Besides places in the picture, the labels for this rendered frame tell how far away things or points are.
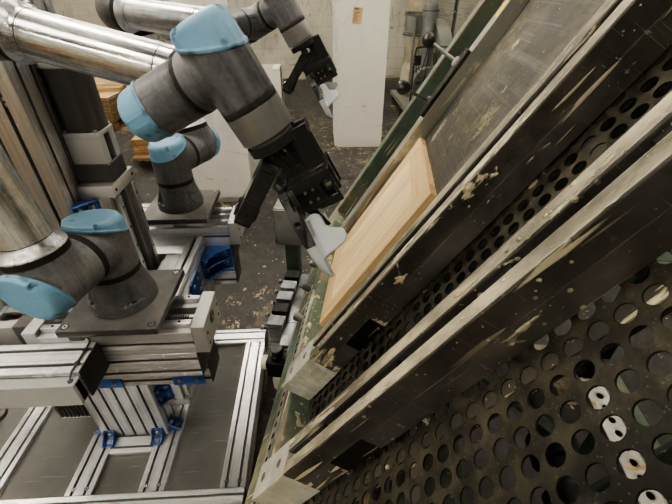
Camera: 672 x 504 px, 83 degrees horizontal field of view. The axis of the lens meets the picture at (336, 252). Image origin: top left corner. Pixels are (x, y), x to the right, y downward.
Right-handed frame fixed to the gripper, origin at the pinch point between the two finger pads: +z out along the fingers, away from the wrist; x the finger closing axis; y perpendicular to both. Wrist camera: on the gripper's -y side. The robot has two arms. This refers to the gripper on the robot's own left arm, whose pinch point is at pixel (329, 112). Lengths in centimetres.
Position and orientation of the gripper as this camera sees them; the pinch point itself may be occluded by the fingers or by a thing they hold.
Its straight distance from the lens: 122.7
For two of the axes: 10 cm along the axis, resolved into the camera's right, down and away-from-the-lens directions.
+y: 8.8, -4.0, -2.5
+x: -0.3, -5.7, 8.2
